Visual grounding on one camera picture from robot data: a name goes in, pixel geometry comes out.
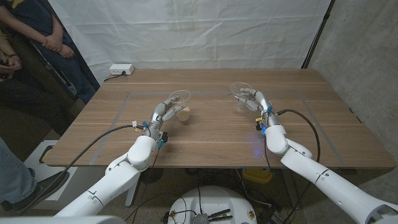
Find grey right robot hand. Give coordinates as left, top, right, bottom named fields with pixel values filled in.
left=234, top=88, right=280, bottom=127

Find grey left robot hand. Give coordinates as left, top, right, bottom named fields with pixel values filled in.
left=142, top=95, right=190, bottom=136

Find clear plastic cup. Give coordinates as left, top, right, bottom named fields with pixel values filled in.
left=168, top=90, right=192, bottom=122
left=229, top=82, right=253, bottom=116

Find brown sugar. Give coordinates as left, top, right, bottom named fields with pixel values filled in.
left=175, top=106, right=191, bottom=121

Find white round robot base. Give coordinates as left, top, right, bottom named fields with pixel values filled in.
left=167, top=185, right=258, bottom=224

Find grey tape outline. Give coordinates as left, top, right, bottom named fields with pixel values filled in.
left=90, top=90, right=348, bottom=167

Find black round floor fan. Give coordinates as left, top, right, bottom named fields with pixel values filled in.
left=139, top=169, right=164, bottom=184

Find white power strip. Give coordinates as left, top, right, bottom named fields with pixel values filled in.
left=109, top=63, right=135, bottom=76

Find yellow box under table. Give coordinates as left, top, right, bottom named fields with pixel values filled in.
left=241, top=167, right=274, bottom=184

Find white table leg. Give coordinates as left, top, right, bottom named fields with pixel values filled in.
left=124, top=180, right=141, bottom=207

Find black backdrop stand pole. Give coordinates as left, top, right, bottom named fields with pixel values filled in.
left=300, top=0, right=337, bottom=70

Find grey table leg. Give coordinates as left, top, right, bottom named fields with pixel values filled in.
left=281, top=169, right=302, bottom=210

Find white backdrop sheet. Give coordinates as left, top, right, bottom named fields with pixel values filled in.
left=48, top=0, right=333, bottom=85

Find standing person in blue jeans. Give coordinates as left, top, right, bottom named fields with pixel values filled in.
left=0, top=0, right=101, bottom=103

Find small grey box on base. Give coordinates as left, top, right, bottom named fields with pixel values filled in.
left=193, top=213, right=210, bottom=224

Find black clips on base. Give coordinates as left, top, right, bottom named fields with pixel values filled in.
left=207, top=208, right=233, bottom=222

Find white floor board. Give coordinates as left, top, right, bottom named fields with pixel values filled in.
left=24, top=139, right=78, bottom=200

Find seated person in dark trousers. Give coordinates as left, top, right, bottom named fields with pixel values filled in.
left=0, top=29, right=78, bottom=147

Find white robot torso edge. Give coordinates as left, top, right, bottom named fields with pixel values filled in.
left=0, top=215, right=127, bottom=224

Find person leg with dark shoe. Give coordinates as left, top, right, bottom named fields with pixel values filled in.
left=0, top=136, right=71, bottom=214

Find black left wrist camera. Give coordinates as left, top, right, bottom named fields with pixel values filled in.
left=157, top=131, right=170, bottom=149

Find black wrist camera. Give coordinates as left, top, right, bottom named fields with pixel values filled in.
left=157, top=131, right=170, bottom=149
left=255, top=116, right=268, bottom=137

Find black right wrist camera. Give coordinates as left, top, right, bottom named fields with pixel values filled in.
left=255, top=116, right=268, bottom=137

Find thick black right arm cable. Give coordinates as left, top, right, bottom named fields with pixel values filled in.
left=275, top=108, right=321, bottom=224

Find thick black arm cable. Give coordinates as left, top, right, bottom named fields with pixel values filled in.
left=275, top=108, right=321, bottom=224
left=18, top=124, right=146, bottom=217

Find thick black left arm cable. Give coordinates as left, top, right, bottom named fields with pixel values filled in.
left=18, top=124, right=146, bottom=217

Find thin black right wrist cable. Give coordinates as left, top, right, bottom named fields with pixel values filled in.
left=263, top=136, right=277, bottom=175

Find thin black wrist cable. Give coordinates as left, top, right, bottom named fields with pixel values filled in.
left=130, top=146, right=161, bottom=224
left=263, top=136, right=277, bottom=175

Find thin black left wrist cable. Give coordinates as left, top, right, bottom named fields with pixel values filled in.
left=130, top=146, right=161, bottom=224

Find black power strip cord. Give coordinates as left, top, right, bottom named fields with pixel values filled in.
left=103, top=72, right=127, bottom=83

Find black cable on base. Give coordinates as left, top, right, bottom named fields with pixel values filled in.
left=197, top=174, right=203, bottom=215

